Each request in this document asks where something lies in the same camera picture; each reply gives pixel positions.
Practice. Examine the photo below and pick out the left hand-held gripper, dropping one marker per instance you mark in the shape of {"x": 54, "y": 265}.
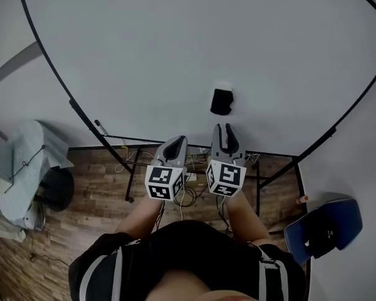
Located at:
{"x": 163, "y": 180}

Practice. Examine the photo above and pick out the person's black shirt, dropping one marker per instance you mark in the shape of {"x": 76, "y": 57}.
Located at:
{"x": 181, "y": 256}

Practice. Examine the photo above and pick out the orange-capped small bottle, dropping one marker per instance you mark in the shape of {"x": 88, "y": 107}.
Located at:
{"x": 302, "y": 199}

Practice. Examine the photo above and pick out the black marker pen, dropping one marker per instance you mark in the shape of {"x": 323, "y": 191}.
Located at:
{"x": 100, "y": 127}

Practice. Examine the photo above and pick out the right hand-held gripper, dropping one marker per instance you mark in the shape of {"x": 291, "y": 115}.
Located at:
{"x": 226, "y": 176}

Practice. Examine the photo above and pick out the white power strip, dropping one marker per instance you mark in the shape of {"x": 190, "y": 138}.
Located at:
{"x": 190, "y": 177}

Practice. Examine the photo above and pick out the grey cloth-covered machine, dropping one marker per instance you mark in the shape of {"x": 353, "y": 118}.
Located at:
{"x": 31, "y": 168}

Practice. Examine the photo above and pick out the black eraser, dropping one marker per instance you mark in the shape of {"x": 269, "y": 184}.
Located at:
{"x": 221, "y": 102}

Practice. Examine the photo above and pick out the person's left forearm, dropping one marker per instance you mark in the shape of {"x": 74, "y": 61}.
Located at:
{"x": 141, "y": 215}

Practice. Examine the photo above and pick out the black pouch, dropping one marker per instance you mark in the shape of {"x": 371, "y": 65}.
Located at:
{"x": 321, "y": 238}

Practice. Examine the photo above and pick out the blue padded chair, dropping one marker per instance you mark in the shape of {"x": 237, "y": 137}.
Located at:
{"x": 329, "y": 227}

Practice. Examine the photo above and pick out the black round base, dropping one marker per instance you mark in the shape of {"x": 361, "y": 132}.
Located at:
{"x": 59, "y": 189}

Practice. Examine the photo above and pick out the person's right forearm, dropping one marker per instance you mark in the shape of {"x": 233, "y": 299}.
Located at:
{"x": 246, "y": 218}

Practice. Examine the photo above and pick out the black-framed whiteboard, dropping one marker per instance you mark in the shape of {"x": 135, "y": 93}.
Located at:
{"x": 175, "y": 58}

